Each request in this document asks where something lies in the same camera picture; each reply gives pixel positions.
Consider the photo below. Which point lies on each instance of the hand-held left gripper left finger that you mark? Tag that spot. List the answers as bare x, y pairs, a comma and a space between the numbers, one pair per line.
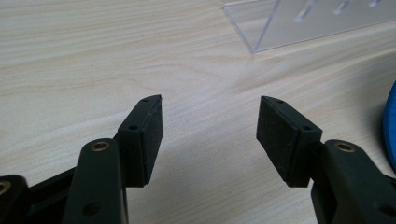
137, 146

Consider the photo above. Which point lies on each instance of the blue round object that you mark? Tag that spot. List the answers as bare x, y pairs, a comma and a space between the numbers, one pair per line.
390, 124

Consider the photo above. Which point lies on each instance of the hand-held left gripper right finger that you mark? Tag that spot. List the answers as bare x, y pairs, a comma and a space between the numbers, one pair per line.
292, 146

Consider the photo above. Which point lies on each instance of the clear acrylic rack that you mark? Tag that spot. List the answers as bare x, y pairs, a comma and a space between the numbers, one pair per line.
311, 28

